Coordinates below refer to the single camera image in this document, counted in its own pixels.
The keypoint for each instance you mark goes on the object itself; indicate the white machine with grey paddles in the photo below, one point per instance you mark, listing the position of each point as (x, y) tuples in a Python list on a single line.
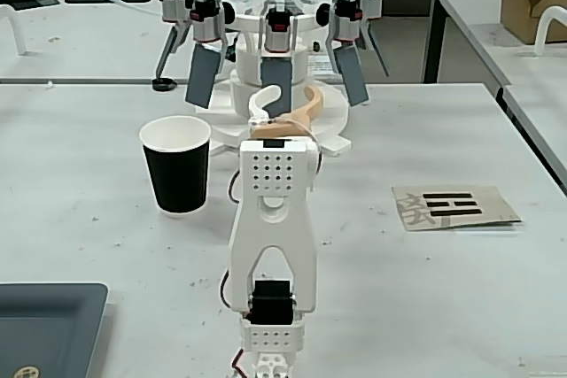
[(248, 64)]

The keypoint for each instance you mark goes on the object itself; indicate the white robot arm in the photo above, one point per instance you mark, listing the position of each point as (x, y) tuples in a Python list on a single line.
[(272, 227)]

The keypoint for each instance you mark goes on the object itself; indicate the white printed label paper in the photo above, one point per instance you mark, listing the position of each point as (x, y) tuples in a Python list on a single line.
[(320, 64)]

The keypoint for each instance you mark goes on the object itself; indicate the cardboard card with black bars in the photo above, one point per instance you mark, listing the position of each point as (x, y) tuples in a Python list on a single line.
[(496, 201)]

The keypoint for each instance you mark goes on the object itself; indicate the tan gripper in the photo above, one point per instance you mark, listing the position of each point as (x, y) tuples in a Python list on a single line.
[(283, 122)]

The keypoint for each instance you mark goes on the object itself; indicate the brown cardboard box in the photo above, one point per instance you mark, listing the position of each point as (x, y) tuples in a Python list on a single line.
[(518, 6)]

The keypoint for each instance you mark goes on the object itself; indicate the small black cap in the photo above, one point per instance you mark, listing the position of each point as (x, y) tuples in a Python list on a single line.
[(162, 84)]

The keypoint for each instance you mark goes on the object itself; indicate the black paper cup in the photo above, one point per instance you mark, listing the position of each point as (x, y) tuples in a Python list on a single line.
[(177, 179)]

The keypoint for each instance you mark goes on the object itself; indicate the black table leg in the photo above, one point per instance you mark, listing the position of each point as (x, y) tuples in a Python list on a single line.
[(436, 37)]

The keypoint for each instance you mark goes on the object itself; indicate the grey plastic tray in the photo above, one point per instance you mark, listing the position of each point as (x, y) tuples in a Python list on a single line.
[(44, 325)]

